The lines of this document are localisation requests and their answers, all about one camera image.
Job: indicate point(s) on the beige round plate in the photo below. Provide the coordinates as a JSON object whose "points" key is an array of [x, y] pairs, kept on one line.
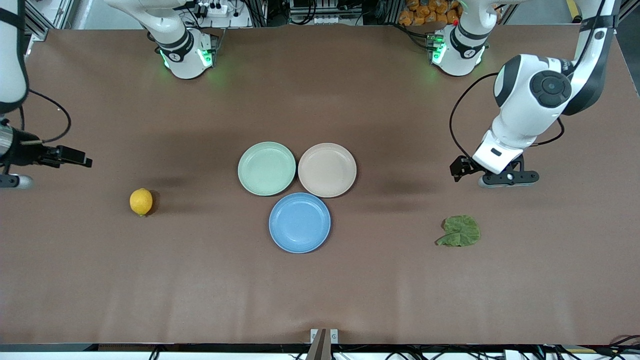
{"points": [[327, 170]]}

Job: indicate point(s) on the aluminium frame profile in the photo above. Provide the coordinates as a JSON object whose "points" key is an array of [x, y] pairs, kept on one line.
{"points": [[622, 20], [37, 20]]}

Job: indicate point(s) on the green round plate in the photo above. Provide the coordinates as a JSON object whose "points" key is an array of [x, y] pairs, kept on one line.
{"points": [[266, 168]]}

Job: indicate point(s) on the green lettuce leaf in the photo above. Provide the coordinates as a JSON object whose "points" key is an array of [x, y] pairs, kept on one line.
{"points": [[462, 231]]}

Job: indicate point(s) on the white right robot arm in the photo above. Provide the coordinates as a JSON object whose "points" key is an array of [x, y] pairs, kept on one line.
{"points": [[182, 55]]}

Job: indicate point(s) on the metal table edge bracket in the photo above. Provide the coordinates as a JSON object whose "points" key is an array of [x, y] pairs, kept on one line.
{"points": [[324, 345]]}

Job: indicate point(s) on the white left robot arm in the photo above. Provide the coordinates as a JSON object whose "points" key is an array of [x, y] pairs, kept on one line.
{"points": [[525, 100]]}

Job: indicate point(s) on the white power strip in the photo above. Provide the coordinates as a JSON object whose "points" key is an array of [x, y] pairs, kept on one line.
{"points": [[212, 9]]}

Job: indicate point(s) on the yellow lemon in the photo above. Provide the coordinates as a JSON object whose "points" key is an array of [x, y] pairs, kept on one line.
{"points": [[141, 201]]}

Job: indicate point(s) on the blue round plate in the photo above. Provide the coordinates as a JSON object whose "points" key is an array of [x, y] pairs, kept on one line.
{"points": [[300, 222]]}

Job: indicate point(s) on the bag of oranges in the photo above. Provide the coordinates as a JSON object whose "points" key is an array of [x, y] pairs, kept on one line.
{"points": [[427, 12]]}

